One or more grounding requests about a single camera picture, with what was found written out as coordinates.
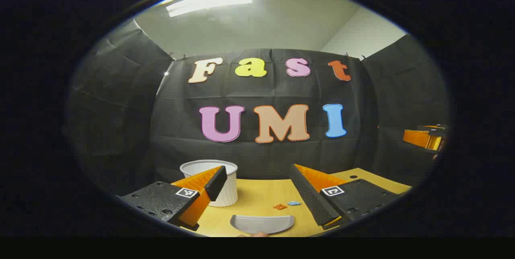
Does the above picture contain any white ribbed garbage bin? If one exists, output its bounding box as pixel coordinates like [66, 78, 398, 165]
[180, 160, 239, 207]

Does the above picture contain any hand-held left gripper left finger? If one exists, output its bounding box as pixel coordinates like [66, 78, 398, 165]
[117, 165, 228, 232]

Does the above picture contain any grey dustpan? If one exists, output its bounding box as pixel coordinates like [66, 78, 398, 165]
[230, 215, 295, 235]

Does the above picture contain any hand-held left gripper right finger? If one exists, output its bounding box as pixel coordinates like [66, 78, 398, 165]
[289, 164, 404, 230]

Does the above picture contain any wooden desktop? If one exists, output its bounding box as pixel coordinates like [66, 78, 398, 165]
[181, 167, 413, 237]

